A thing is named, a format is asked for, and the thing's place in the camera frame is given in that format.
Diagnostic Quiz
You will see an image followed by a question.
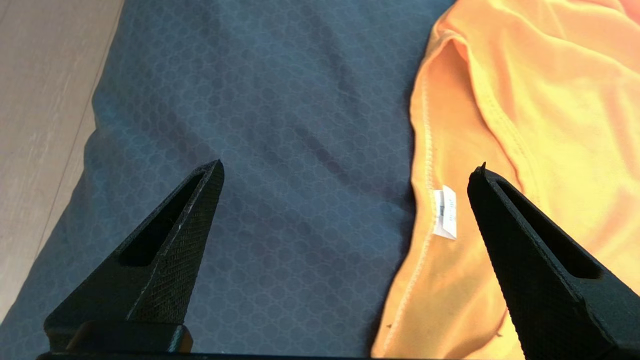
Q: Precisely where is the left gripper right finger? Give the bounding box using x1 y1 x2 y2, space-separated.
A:
466 162 640 360

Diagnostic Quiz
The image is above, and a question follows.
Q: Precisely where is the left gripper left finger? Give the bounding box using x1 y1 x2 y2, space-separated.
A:
43 159 225 353

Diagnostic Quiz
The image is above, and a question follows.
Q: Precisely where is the yellow printed t-shirt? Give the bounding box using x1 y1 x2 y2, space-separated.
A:
371 0 640 360

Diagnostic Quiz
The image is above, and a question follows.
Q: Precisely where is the grey-blue bed sheet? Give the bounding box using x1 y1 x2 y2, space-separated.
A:
0 0 457 358

